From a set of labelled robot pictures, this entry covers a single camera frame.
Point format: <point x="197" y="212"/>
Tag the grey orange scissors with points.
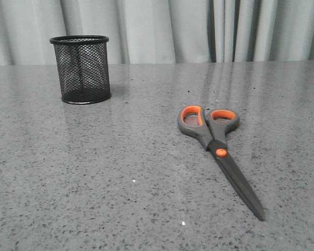
<point x="211" y="130"/>

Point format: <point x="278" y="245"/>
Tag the black mesh pen holder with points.
<point x="83" y="68"/>

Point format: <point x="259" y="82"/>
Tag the grey curtain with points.
<point x="161" y="31"/>

